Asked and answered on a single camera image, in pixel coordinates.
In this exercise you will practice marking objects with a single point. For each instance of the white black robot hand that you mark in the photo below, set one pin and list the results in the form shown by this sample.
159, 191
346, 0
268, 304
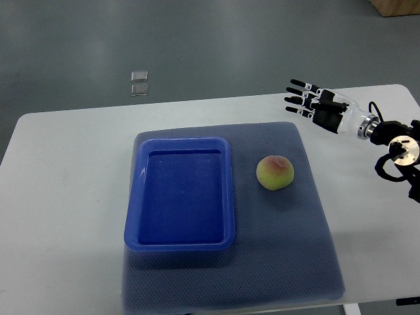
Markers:
327, 109

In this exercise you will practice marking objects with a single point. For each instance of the green red peach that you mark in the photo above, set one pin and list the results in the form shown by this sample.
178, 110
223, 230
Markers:
275, 172

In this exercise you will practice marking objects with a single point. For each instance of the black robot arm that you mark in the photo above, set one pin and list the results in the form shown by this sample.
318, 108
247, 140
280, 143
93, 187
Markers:
402, 144

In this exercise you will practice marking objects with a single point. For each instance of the upper metal floor plate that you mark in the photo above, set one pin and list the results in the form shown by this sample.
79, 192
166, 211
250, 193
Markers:
139, 76

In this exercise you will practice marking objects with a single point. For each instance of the brown wooden box corner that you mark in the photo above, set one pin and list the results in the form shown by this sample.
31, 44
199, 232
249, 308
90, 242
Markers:
392, 8

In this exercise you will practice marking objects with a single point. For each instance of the blue grey textured mat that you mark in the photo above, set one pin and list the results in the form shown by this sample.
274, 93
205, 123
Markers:
282, 253

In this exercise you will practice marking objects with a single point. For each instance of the blue plastic tray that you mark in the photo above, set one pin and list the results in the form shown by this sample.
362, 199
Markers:
181, 196

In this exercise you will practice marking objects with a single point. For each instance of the white table leg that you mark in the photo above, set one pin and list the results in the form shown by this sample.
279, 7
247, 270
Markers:
351, 309

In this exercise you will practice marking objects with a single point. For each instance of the black bracket under table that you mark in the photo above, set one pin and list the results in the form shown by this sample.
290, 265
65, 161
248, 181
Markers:
408, 301

